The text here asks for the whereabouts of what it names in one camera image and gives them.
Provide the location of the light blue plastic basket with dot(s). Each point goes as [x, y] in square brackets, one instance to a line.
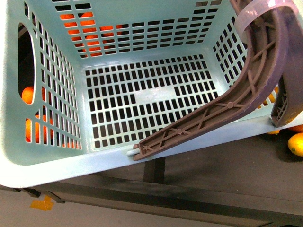
[108, 74]

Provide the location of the brown basket handle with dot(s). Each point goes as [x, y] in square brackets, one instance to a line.
[273, 33]

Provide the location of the yellow mango right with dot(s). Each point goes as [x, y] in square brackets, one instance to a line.
[295, 144]

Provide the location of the black produce shelf tray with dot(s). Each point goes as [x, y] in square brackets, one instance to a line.
[254, 182]

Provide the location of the orange fruit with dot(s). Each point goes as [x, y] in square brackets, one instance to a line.
[27, 95]

